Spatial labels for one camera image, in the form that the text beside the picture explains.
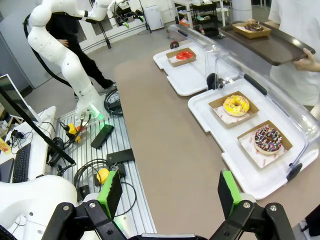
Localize large flat black box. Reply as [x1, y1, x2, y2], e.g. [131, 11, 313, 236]
[90, 124, 115, 150]

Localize brown serving tray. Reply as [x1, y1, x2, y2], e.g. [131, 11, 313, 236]
[218, 21, 316, 67]

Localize yellow plastic device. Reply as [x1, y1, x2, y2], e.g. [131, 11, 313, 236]
[96, 168, 110, 186]

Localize black cable bundle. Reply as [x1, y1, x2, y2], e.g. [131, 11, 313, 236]
[103, 87, 124, 116]

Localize black coiled cable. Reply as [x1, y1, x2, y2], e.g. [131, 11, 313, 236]
[73, 158, 137, 217]

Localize chocolate donut with nut bits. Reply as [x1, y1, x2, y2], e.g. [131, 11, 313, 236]
[244, 21, 265, 33]

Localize black shelf cart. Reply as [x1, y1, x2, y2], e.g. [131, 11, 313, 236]
[191, 1, 221, 38]

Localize yellow snack packet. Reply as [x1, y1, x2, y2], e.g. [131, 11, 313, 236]
[0, 138, 12, 154]

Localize chocolate donut with coloured sprinkles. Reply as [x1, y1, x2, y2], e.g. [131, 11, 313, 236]
[254, 126, 283, 155]

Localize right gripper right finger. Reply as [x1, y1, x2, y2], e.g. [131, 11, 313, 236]
[209, 169, 297, 240]

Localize red glazed donut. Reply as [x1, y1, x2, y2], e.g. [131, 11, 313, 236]
[176, 50, 194, 61]

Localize black diagonal bar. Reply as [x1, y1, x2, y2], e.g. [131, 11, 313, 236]
[0, 86, 76, 166]

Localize small black mounting block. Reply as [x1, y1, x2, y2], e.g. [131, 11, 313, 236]
[78, 184, 90, 201]

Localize bystander in black clothes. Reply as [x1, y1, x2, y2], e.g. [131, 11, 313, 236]
[46, 11, 116, 98]

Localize white donut display tray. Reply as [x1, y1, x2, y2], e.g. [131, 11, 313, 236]
[187, 78, 320, 201]
[152, 42, 213, 97]

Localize black keyboard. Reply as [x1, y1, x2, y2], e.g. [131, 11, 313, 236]
[12, 142, 32, 184]

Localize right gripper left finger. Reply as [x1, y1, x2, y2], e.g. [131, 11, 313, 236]
[41, 166, 133, 240]

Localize small black box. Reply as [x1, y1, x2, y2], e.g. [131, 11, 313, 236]
[115, 162, 127, 179]

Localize grey slotted mounting plate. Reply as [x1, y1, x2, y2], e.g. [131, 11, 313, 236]
[51, 109, 157, 240]

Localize yellow sprinkled donut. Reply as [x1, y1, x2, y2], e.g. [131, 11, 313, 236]
[223, 94, 250, 118]

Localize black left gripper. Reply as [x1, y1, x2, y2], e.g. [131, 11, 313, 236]
[115, 2, 145, 29]

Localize brown cardboard donut box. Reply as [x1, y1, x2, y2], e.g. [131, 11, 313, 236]
[208, 91, 260, 128]
[236, 120, 293, 169]
[165, 47, 197, 68]
[231, 21, 272, 39]

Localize person's left hand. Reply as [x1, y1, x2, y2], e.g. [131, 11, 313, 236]
[293, 48, 320, 72]

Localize computer monitor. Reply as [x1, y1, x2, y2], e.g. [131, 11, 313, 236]
[0, 74, 41, 123]

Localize person in white shirt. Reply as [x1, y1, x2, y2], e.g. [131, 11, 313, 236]
[268, 0, 320, 118]

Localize white desk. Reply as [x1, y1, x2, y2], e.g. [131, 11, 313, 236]
[0, 106, 57, 183]

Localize yellow emergency stop box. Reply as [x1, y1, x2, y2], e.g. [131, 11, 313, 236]
[65, 122, 82, 143]

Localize black metal stand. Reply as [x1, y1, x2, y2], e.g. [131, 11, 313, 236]
[93, 18, 152, 50]

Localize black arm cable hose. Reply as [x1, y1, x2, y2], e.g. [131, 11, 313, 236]
[22, 13, 76, 88]

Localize dark laptop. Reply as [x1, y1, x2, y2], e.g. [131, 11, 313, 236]
[0, 157, 15, 184]

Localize clear plastic tray lid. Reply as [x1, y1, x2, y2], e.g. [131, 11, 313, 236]
[166, 24, 241, 76]
[204, 49, 320, 176]

